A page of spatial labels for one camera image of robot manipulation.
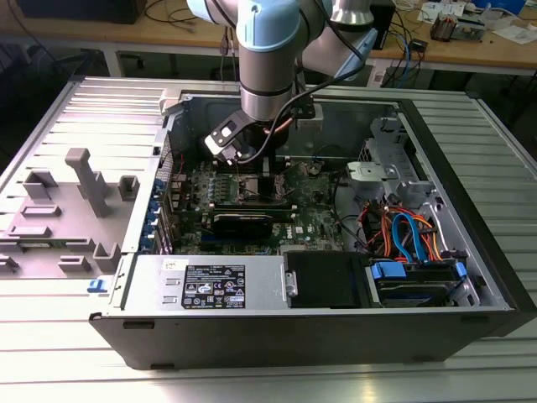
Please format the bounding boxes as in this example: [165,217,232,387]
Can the metal locking lever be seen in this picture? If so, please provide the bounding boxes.
[234,160,245,202]

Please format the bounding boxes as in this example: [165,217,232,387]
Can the CPU socket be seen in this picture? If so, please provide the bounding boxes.
[237,174,290,203]

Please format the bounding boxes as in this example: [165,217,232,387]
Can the black graphics card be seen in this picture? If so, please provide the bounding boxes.
[201,211,274,243]

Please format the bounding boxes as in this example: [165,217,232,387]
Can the green motherboard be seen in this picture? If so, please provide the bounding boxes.
[167,157,352,257]

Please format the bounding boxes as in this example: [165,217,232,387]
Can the perforated metal drive cage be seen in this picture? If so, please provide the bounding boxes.
[346,116,448,213]

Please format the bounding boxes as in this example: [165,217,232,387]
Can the black upright box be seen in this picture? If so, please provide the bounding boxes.
[371,0,398,51]

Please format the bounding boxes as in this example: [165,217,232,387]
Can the silver power supply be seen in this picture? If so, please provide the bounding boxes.
[107,253,291,312]

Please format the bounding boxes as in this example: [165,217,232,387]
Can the grey parts rack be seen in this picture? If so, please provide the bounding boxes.
[0,146,142,279]

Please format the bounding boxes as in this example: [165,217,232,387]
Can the black PC case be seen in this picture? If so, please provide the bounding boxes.
[87,86,537,371]

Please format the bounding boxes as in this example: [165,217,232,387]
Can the hard disk blue carrier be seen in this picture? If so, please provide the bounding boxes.
[363,259,470,310]

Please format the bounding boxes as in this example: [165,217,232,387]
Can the copper wound motor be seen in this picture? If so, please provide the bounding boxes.
[431,12,462,43]

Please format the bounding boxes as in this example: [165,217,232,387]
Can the black flat box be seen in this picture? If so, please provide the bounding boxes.
[18,0,140,25]

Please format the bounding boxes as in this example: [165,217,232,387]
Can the wooden desk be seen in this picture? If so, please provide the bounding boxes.
[0,0,537,79]

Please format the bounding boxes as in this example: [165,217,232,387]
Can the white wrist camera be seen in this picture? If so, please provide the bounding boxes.
[204,110,249,165]

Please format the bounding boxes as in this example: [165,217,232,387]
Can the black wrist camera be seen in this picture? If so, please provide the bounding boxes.
[293,95,325,128]

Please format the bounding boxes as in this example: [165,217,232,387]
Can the grey metal bay bracket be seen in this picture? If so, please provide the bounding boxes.
[346,160,400,198]

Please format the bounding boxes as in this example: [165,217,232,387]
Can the blue cable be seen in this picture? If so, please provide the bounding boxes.
[396,31,416,89]

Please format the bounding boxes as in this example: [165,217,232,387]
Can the blue wire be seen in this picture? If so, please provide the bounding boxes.
[389,212,427,266]

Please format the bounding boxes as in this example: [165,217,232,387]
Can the orange wire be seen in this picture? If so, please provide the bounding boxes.
[360,201,446,264]

